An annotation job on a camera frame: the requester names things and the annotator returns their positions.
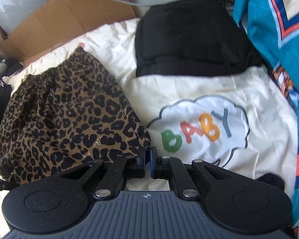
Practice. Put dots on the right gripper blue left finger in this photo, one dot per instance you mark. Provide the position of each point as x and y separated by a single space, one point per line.
135 167

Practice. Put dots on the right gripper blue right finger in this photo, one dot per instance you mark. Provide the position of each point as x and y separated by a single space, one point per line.
159 166

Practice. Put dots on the leopard print skirt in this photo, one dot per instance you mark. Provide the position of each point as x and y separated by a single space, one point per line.
66 116

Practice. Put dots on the black clothes pile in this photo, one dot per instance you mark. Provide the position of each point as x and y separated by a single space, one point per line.
13 66

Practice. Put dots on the cream bear print blanket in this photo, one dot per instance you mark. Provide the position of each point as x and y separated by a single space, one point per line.
232 143

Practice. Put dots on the folded black garment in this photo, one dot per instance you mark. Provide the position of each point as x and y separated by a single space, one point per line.
192 38

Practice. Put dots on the flattened brown cardboard box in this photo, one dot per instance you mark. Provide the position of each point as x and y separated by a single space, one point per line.
58 22

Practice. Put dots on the blue patterned fabric bag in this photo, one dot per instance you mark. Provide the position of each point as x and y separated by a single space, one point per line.
273 28

